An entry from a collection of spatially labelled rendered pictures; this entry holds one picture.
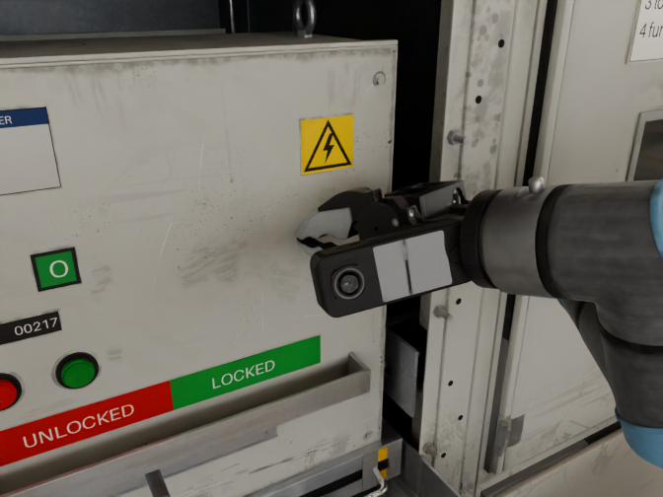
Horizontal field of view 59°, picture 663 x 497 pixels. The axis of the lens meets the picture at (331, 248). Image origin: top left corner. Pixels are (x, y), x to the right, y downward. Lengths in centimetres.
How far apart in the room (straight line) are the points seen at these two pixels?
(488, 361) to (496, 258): 37
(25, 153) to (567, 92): 50
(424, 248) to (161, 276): 24
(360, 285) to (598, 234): 15
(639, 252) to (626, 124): 41
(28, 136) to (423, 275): 30
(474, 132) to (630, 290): 28
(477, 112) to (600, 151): 18
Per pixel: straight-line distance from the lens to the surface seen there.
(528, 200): 40
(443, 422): 76
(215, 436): 59
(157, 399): 59
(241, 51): 51
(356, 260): 40
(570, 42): 65
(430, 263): 42
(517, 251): 39
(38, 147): 48
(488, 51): 60
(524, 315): 73
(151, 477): 61
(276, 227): 55
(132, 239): 51
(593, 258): 37
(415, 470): 79
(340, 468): 74
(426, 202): 46
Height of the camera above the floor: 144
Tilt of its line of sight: 24 degrees down
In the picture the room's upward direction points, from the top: straight up
